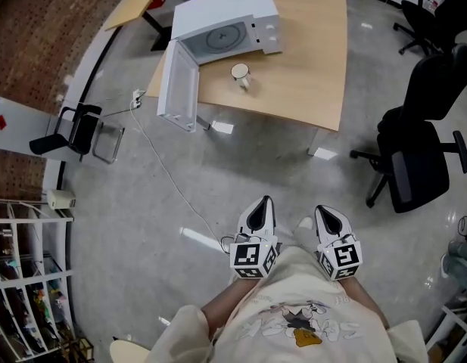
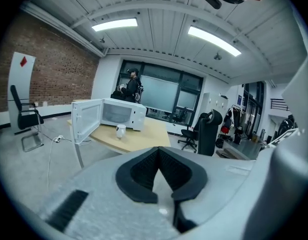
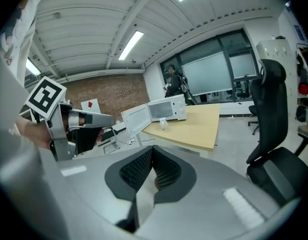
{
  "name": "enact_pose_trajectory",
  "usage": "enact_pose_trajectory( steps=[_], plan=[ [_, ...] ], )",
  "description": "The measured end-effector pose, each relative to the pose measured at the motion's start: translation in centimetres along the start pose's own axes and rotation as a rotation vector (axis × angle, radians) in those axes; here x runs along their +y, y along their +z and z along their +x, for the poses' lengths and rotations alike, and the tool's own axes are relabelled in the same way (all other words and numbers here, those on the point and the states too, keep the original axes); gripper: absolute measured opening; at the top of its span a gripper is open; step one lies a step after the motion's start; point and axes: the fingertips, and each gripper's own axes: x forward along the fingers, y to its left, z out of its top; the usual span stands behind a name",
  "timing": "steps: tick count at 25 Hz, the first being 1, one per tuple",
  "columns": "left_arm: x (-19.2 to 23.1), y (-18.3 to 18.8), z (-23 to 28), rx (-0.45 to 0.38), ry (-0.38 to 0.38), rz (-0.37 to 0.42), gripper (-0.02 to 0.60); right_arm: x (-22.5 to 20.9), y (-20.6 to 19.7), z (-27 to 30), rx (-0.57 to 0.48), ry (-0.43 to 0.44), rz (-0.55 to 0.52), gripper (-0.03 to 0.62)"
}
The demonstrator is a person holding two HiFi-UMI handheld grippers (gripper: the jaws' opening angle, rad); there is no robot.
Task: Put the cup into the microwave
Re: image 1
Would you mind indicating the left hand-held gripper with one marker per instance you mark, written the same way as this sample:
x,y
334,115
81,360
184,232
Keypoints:
x,y
252,259

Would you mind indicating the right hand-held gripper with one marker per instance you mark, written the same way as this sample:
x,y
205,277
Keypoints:
x,y
343,257

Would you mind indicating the white mug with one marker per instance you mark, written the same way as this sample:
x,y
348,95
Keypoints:
x,y
238,71

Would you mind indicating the white microwave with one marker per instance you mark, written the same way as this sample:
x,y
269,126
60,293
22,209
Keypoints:
x,y
221,10

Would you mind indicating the person's left forearm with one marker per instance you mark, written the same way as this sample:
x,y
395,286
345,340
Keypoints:
x,y
225,304

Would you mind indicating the person's right forearm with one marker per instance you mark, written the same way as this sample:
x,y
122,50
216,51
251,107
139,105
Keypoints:
x,y
363,301

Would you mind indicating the person's white shoe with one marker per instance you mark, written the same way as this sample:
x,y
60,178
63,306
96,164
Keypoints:
x,y
305,223

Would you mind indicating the person's cream printed shirt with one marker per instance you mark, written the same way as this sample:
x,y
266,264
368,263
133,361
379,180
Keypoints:
x,y
293,289

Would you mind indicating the black office chair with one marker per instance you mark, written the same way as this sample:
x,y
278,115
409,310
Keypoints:
x,y
450,10
418,172

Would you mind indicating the white power strip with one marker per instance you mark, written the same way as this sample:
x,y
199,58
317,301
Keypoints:
x,y
136,96

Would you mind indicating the round wooden stool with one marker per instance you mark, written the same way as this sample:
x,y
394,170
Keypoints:
x,y
127,354

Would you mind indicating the black folding chair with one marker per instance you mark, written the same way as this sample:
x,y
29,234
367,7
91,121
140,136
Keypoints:
x,y
83,127

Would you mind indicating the small white box device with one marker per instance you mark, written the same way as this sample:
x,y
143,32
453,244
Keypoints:
x,y
61,199

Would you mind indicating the white shelf rack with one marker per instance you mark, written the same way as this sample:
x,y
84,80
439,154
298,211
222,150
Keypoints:
x,y
28,221

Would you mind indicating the red box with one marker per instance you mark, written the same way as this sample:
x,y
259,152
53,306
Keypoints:
x,y
157,1

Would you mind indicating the wooden desk with black legs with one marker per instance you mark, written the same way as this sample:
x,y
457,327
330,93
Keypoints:
x,y
131,10

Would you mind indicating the white board with red diamond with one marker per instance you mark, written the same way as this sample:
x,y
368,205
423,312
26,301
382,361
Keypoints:
x,y
17,134

